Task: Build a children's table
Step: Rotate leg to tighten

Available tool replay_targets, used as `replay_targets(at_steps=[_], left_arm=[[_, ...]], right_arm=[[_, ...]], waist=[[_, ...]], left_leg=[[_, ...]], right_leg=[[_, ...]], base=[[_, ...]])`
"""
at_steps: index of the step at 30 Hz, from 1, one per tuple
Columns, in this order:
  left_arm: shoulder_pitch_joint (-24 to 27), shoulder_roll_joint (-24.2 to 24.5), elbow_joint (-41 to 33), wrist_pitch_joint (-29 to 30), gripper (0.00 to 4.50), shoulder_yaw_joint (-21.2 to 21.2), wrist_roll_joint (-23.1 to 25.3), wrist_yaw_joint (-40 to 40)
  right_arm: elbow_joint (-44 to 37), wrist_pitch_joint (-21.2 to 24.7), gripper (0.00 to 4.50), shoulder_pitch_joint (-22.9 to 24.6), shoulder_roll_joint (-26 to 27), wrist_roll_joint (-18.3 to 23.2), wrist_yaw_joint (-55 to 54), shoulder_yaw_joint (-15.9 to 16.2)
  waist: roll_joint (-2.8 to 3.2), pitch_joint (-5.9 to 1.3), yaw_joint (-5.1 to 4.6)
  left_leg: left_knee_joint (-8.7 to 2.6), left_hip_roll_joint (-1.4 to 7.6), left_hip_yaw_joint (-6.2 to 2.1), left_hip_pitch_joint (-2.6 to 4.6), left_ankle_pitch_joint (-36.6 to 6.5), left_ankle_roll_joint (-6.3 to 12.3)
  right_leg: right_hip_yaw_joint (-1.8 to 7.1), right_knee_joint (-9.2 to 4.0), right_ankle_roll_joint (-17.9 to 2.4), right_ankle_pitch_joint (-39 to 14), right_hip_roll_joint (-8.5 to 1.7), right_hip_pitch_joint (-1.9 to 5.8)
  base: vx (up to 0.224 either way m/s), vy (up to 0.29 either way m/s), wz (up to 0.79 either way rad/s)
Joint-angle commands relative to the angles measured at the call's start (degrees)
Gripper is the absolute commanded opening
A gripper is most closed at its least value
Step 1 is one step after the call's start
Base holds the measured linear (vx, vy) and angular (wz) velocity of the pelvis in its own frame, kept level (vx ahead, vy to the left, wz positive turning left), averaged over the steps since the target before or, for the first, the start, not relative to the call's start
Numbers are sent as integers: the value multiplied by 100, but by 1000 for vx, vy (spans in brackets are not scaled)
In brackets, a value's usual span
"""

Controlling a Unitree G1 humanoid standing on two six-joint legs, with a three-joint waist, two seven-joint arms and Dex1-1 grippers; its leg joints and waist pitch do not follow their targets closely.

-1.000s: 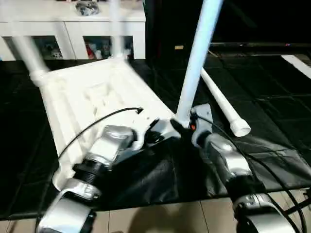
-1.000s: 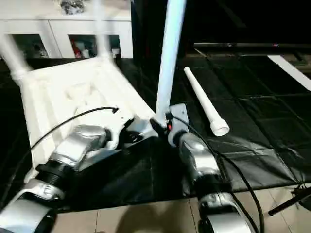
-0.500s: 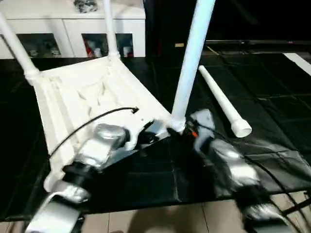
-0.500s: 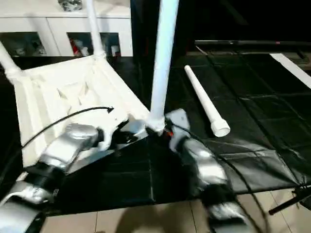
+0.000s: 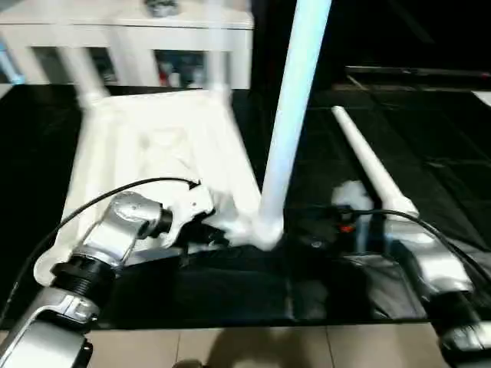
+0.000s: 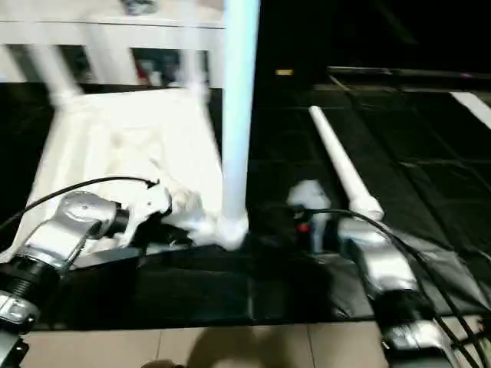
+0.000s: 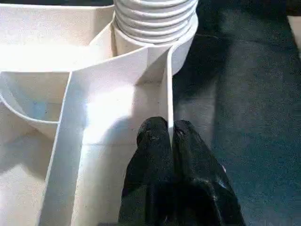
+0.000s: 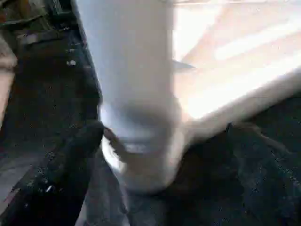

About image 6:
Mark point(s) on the white plastic table leg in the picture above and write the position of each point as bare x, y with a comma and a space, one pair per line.
197, 69
239, 96
57, 73
341, 161

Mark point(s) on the white plastic table top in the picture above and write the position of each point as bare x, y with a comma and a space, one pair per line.
134, 134

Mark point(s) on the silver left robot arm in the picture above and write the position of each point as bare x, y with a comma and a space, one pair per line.
69, 222

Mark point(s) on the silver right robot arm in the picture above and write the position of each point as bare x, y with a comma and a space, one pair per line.
387, 268

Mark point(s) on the black work mat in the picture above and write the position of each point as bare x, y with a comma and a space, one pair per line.
383, 153

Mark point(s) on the dark rounded foot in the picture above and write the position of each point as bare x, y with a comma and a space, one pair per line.
165, 364

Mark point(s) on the small yellow label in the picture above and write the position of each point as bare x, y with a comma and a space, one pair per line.
284, 72

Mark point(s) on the black box with label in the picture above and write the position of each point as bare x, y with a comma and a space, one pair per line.
291, 34

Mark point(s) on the white glass door cabinet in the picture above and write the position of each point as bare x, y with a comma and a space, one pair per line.
115, 30

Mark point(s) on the white flat strip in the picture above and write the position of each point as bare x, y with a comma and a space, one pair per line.
473, 107

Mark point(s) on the black long rail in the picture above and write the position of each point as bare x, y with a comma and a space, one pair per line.
403, 72

